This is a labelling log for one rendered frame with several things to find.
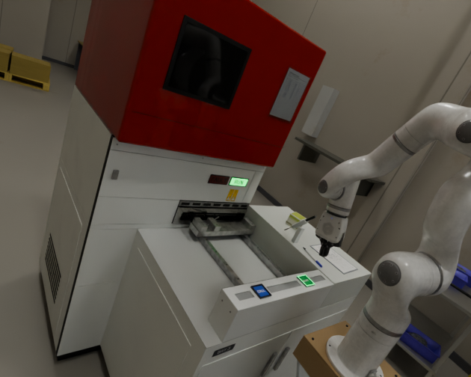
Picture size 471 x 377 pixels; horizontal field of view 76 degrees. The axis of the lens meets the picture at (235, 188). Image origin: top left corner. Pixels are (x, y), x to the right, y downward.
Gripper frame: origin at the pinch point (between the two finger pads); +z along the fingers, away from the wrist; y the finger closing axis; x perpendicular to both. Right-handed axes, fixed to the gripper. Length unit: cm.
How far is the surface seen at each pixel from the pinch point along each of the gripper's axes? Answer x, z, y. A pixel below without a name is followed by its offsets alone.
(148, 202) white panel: -45, 3, -60
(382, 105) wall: 258, -106, -126
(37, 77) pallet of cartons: -21, -37, -610
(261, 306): -29.3, 17.0, 0.8
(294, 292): -10.8, 15.8, -0.2
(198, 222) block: -21, 10, -53
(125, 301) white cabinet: -46, 50, -59
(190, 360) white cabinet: -46, 39, -8
